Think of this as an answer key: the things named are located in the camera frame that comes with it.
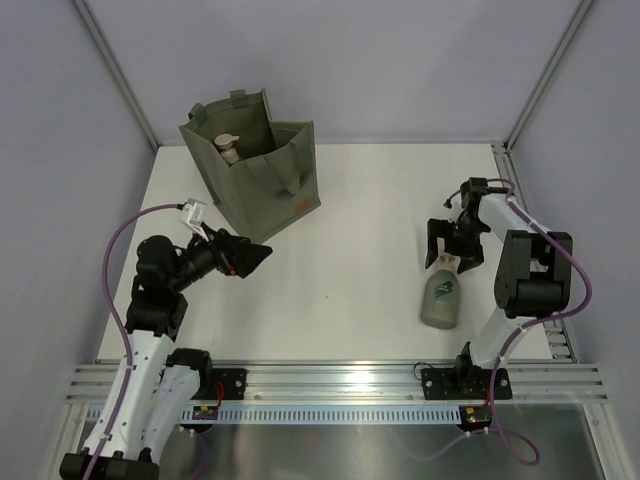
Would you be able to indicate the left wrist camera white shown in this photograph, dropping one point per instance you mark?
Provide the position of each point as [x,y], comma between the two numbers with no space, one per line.
[192,216]

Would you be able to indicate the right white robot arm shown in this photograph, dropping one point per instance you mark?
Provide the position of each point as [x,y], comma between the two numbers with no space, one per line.
[532,281]

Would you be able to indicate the green canvas tote bag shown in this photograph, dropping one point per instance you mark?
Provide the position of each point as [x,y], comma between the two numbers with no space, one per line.
[274,183]

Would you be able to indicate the grey-green pump soap bottle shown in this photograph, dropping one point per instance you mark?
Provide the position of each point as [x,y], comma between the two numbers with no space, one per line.
[441,296]

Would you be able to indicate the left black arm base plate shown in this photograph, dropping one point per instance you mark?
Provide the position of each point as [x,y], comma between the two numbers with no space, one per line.
[230,382]

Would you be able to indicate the white slotted cable duct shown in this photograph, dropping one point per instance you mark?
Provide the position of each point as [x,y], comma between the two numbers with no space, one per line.
[322,415]

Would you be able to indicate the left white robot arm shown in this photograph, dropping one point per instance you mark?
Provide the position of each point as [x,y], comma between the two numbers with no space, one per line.
[155,378]

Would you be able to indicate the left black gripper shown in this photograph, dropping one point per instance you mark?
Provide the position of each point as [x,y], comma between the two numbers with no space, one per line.
[233,254]

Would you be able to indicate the aluminium frame post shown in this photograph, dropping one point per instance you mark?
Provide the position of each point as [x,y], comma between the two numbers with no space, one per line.
[98,39]
[560,52]

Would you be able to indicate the aluminium front rail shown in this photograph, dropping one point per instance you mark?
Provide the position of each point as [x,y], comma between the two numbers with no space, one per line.
[395,382]

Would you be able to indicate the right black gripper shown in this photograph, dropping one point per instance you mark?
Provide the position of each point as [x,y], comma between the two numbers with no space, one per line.
[472,253]

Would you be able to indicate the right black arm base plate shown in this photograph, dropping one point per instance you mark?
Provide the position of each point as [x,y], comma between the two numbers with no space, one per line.
[447,384]

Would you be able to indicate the right aluminium frame post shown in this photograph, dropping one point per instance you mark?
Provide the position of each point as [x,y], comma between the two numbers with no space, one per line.
[560,52]

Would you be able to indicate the left aluminium frame post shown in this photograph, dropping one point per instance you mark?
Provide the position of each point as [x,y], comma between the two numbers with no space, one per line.
[98,39]

